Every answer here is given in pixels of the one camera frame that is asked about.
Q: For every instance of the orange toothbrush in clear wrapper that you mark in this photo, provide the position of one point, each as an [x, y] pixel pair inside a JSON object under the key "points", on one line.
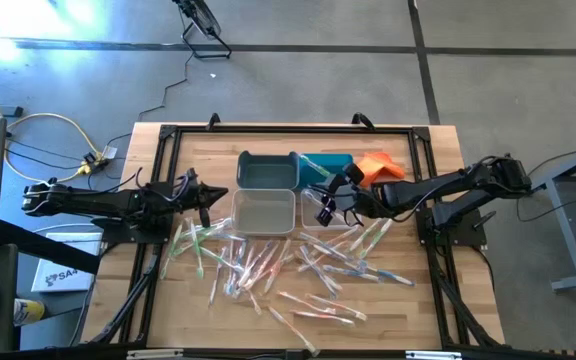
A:
{"points": [[254, 302], [355, 264], [306, 303], [337, 306], [277, 266], [348, 235], [255, 266], [293, 331], [323, 318]]}

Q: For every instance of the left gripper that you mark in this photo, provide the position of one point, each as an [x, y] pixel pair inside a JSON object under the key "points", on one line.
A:
{"points": [[188, 195]]}

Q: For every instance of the orange bin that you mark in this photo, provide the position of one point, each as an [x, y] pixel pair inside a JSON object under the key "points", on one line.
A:
{"points": [[380, 167]]}

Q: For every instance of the white paper tag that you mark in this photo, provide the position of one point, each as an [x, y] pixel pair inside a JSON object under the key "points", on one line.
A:
{"points": [[109, 152]]}

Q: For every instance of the teal plastic bin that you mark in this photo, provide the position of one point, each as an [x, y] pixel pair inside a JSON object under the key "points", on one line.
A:
{"points": [[335, 162]]}

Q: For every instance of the clear plastic bin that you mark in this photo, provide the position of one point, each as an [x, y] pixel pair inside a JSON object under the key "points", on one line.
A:
{"points": [[308, 220]]}

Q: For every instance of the white printed box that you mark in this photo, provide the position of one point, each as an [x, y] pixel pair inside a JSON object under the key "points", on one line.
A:
{"points": [[63, 272]]}

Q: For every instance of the white bracket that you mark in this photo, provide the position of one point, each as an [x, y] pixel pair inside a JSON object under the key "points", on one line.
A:
{"points": [[153, 355], [433, 355]]}

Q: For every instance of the black diagonal bar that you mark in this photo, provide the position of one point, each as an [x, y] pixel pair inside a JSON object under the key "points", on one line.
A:
{"points": [[48, 247]]}

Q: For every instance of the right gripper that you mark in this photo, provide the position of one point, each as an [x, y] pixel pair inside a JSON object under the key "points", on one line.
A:
{"points": [[355, 200]]}

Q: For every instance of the grey translucent plastic bin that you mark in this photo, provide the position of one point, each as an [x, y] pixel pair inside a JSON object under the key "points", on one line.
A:
{"points": [[263, 212]]}

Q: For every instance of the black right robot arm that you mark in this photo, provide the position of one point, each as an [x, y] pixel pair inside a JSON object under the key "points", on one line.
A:
{"points": [[443, 187]]}

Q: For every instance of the black table clamp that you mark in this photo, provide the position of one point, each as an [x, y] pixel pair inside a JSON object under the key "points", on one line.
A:
{"points": [[365, 121], [211, 122]]}

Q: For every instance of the yellow can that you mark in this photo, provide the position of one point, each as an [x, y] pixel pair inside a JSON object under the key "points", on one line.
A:
{"points": [[30, 311]]}

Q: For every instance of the black floor fan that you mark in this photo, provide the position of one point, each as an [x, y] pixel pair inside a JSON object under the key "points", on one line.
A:
{"points": [[203, 17]]}

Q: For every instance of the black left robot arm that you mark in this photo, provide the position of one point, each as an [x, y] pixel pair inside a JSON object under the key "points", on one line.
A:
{"points": [[93, 200]]}

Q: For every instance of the dark slate plastic bin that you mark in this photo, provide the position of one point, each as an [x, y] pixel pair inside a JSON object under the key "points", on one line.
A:
{"points": [[268, 172]]}

